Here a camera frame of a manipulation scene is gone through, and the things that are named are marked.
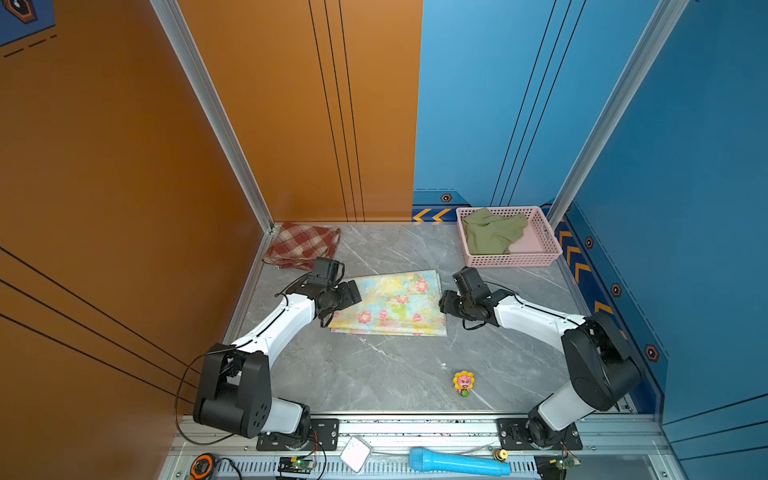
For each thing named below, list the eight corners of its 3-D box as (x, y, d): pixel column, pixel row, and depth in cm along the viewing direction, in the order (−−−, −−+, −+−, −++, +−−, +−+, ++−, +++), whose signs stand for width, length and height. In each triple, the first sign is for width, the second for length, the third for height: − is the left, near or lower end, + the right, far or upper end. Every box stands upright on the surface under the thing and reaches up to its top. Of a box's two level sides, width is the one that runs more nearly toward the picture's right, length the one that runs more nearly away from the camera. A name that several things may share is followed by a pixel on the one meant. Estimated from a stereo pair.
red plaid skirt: (266, 266, 110) (261, 258, 106) (287, 229, 122) (283, 220, 118) (324, 275, 107) (322, 267, 103) (340, 236, 120) (338, 227, 116)
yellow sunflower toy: (454, 397, 81) (458, 392, 77) (452, 376, 85) (455, 370, 80) (472, 397, 81) (476, 392, 77) (469, 376, 85) (473, 370, 80)
